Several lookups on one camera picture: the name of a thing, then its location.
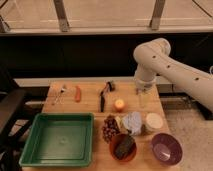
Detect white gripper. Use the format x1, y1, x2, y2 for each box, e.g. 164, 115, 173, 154
135, 79, 153, 108

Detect black dish brush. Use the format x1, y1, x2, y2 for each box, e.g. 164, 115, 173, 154
99, 81, 115, 112

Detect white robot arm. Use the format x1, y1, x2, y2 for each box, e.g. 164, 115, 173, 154
133, 38, 213, 112

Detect green plastic tray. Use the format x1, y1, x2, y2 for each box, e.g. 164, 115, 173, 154
19, 113, 94, 167

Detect orange round fruit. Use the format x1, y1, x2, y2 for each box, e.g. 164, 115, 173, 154
114, 99, 125, 112

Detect crumpled grey blue cloth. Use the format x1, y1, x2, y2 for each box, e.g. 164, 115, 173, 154
122, 111, 143, 136

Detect dark red grape bunch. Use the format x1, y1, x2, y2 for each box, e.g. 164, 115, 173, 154
102, 115, 120, 143

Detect orange bowl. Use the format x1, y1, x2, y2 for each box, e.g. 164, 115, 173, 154
109, 134, 137, 162

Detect dark green sponge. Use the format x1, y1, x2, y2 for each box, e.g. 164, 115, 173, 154
114, 135, 135, 160

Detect purple plastic bowl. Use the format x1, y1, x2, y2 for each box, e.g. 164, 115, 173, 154
151, 133, 183, 166

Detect orange carrot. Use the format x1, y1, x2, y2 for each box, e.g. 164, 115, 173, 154
75, 86, 81, 102

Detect black chair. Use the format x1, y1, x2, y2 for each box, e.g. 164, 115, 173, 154
0, 64, 26, 171

